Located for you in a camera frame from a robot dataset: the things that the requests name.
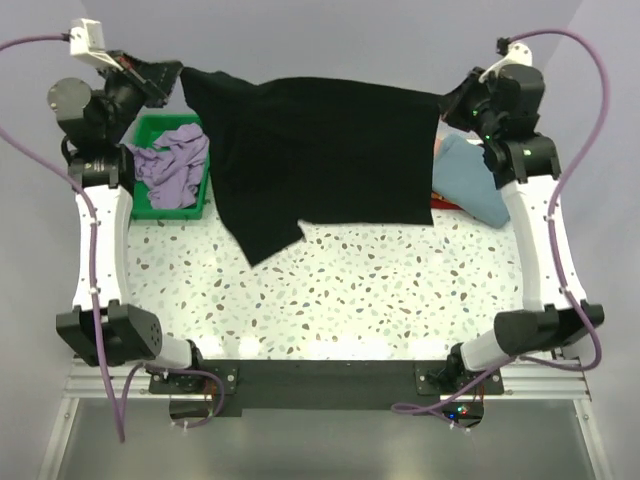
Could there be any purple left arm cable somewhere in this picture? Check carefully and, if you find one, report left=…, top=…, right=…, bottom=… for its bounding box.
left=0, top=32, right=146, bottom=444

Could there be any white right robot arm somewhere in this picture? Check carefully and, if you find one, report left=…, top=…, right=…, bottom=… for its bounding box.
left=440, top=64, right=605, bottom=393

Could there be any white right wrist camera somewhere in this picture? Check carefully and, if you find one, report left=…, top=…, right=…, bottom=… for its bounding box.
left=478, top=37, right=533, bottom=83

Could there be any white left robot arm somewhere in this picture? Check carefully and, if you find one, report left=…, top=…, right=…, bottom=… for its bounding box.
left=47, top=51, right=207, bottom=392

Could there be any folded pink t shirt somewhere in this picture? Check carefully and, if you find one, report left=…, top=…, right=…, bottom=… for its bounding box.
left=433, top=138, right=444, bottom=157

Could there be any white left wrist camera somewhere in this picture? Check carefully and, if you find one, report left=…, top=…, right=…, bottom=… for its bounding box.
left=69, top=18, right=123, bottom=71

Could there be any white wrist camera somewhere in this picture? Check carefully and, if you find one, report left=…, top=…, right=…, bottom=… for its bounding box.
left=69, top=18, right=123, bottom=71
left=478, top=37, right=533, bottom=83

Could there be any green plastic bin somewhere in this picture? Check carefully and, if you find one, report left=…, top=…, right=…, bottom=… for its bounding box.
left=131, top=115, right=209, bottom=220

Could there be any black t shirt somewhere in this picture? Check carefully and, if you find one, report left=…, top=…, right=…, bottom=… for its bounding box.
left=180, top=68, right=440, bottom=265

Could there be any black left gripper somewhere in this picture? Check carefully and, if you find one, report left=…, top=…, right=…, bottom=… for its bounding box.
left=96, top=49, right=183, bottom=144

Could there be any crumpled purple t shirt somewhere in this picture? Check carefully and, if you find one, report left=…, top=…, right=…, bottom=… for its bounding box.
left=127, top=123, right=209, bottom=210

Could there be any folded blue t shirt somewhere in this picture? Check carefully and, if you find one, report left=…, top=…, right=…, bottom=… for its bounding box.
left=432, top=134, right=510, bottom=229

